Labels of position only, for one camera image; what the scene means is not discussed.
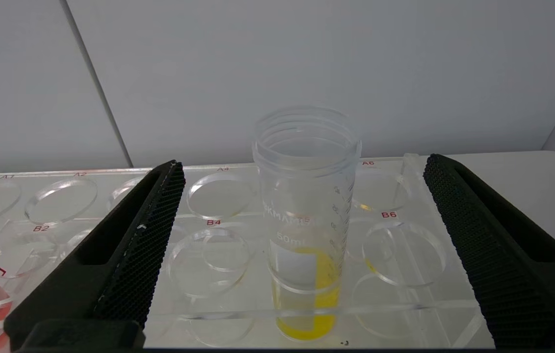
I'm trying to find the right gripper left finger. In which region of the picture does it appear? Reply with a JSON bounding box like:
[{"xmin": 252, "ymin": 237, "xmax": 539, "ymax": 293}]
[{"xmin": 3, "ymin": 159, "xmax": 186, "ymax": 352}]

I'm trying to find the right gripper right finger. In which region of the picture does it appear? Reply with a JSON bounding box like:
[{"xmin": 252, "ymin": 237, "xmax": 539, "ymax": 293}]
[{"xmin": 423, "ymin": 153, "xmax": 555, "ymax": 350}]

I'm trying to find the yellow pigment test tube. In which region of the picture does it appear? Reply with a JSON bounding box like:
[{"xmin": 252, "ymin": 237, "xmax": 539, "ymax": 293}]
[{"xmin": 251, "ymin": 105, "xmax": 363, "ymax": 342}]

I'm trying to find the clear acrylic test tube rack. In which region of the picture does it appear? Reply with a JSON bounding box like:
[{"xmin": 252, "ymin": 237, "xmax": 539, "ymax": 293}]
[{"xmin": 0, "ymin": 153, "xmax": 500, "ymax": 351}]

